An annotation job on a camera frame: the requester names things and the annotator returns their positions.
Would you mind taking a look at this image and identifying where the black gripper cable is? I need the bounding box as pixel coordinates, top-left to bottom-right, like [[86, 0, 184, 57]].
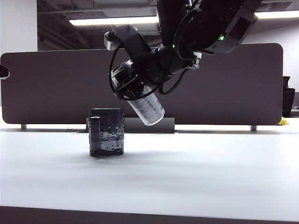
[[158, 67, 189, 95]]

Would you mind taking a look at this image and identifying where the dark textured glass mug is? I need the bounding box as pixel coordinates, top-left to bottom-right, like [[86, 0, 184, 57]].
[[88, 107, 125, 158]]

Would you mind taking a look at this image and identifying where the black office chair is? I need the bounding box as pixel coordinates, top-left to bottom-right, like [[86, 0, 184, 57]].
[[282, 76, 296, 118]]

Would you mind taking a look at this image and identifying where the silver printed metal can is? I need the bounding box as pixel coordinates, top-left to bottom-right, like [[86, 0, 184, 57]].
[[111, 60, 165, 126]]

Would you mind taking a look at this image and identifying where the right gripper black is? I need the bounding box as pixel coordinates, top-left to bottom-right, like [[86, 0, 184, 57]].
[[114, 46, 175, 101]]

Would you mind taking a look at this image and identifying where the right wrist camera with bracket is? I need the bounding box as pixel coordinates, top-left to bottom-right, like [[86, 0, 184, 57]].
[[103, 24, 153, 62]]

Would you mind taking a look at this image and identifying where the dark desk divider panel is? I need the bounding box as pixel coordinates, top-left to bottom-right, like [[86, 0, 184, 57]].
[[0, 42, 284, 126]]

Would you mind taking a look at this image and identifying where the long ceiling light strip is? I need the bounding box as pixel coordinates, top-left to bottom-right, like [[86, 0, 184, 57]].
[[69, 10, 299, 26]]

